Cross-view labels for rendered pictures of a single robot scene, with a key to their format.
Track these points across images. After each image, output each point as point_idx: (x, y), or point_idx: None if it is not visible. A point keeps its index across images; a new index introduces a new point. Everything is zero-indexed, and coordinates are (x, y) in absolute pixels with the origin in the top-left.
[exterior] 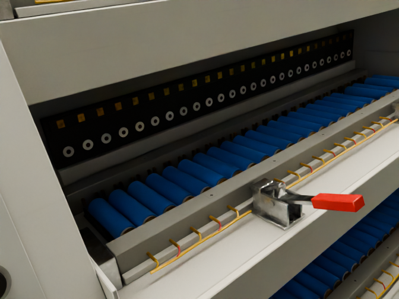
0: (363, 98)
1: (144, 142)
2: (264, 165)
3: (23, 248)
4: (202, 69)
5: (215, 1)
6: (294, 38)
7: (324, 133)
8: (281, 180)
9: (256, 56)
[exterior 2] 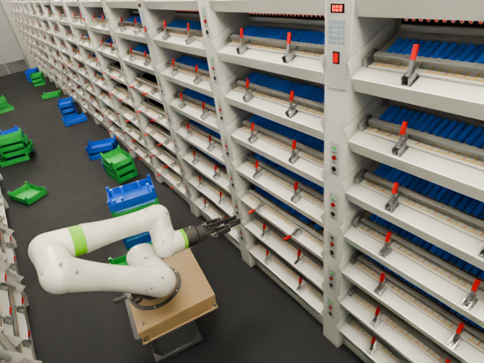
0: (307, 220)
1: None
2: (268, 202)
3: (235, 184)
4: None
5: (253, 180)
6: None
7: (281, 211)
8: (269, 207)
9: None
